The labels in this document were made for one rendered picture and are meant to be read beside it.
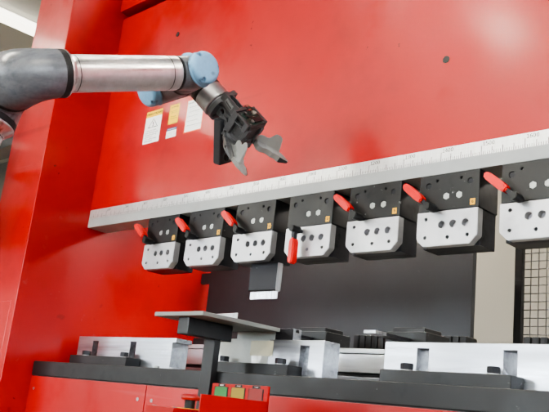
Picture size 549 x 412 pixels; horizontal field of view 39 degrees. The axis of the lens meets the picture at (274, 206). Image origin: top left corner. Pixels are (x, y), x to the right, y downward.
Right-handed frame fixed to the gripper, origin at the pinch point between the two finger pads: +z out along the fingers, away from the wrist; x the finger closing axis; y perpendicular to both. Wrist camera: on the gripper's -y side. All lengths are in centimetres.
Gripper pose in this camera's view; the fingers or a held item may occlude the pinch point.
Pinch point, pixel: (266, 171)
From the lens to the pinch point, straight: 182.2
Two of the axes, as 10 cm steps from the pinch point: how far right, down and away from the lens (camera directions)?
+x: 6.2, -2.3, 7.5
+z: 6.2, 7.3, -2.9
